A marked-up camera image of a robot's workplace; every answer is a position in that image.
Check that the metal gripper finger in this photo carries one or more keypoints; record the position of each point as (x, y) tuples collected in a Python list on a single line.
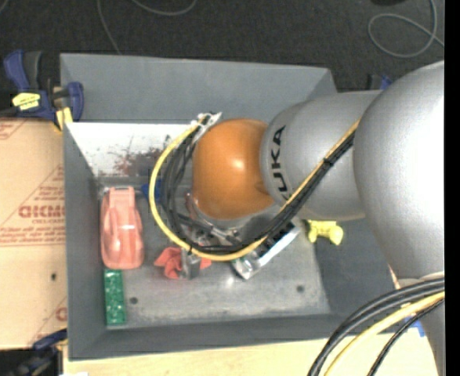
[(194, 265), (184, 264)]

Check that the red cloth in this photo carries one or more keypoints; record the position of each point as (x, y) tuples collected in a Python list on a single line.
[(169, 261)]

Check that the grey metal bin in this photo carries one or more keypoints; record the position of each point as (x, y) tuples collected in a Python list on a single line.
[(214, 296)]

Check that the blue object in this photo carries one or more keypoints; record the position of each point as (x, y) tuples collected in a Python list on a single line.
[(151, 192)]

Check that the dark green flat block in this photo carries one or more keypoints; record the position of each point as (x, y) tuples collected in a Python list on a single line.
[(114, 298)]

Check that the yellow toy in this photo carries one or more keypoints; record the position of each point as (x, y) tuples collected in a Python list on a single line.
[(325, 231)]

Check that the brown cardboard board red print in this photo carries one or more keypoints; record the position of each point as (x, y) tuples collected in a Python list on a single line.
[(22, 225)]

